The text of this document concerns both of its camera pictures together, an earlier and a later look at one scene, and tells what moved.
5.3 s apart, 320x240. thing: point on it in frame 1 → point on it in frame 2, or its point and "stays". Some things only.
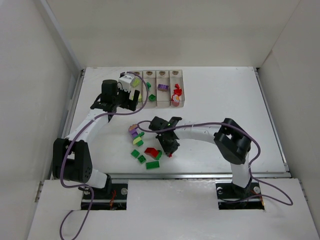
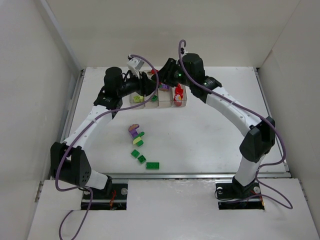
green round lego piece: [139, 135] stays
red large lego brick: [151, 151] → [153, 71]
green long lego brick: [152, 165] stays
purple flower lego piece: [132, 130] stays
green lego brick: [142, 159] stays
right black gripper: [169, 144] → [163, 76]
